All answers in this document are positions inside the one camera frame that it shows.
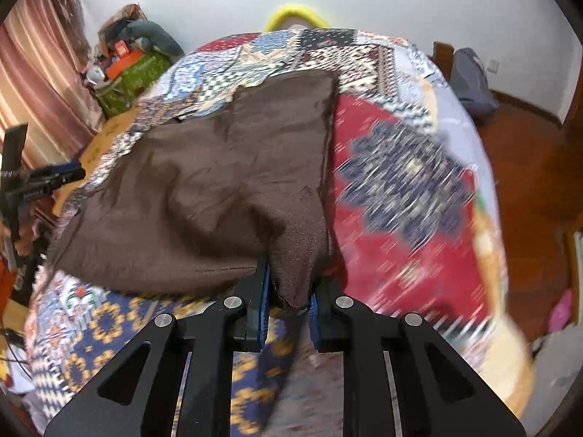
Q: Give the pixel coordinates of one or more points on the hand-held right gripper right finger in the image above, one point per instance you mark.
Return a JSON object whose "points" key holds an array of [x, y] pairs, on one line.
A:
{"points": [[314, 323]]}

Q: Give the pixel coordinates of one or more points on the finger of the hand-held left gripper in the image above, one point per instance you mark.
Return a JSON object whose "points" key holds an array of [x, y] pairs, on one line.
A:
{"points": [[43, 189], [66, 172]]}

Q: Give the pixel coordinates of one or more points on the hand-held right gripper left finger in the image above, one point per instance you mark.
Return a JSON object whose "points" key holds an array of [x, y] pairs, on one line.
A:
{"points": [[263, 302]]}

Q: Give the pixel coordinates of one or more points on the brown shirt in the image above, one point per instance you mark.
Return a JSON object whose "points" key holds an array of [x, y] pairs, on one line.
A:
{"points": [[205, 182]]}

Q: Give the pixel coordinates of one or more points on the striped brown curtain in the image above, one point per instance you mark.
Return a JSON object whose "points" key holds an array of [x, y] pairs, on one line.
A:
{"points": [[36, 77]]}

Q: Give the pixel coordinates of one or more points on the green fabric storage bag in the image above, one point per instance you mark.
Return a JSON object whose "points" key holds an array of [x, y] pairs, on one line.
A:
{"points": [[136, 82]]}

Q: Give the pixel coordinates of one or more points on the orange box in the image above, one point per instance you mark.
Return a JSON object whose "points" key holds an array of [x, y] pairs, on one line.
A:
{"points": [[123, 63]]}

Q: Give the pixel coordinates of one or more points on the brown floral cloth bag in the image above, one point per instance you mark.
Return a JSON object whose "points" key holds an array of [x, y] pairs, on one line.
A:
{"points": [[120, 20]]}

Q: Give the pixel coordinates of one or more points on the grey stuffed toy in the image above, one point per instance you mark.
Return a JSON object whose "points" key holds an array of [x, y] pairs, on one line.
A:
{"points": [[157, 36]]}

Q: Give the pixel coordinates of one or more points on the patchwork printed blanket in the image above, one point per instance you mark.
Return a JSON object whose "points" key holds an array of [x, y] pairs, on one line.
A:
{"points": [[410, 182]]}

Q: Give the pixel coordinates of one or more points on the pink object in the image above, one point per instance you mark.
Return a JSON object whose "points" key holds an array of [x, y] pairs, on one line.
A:
{"points": [[562, 312]]}

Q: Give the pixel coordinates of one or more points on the yellow foam bed bumper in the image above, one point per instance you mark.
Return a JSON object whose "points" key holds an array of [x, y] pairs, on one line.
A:
{"points": [[291, 9]]}

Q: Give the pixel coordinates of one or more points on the grey backpack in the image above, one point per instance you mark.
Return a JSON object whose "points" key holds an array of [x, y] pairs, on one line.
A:
{"points": [[473, 86]]}

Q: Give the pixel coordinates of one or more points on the wooden bed frame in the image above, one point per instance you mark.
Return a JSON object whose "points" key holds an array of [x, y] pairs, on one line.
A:
{"points": [[442, 57]]}

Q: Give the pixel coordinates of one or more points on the white wall socket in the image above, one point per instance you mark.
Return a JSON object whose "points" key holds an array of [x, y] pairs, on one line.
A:
{"points": [[492, 64]]}

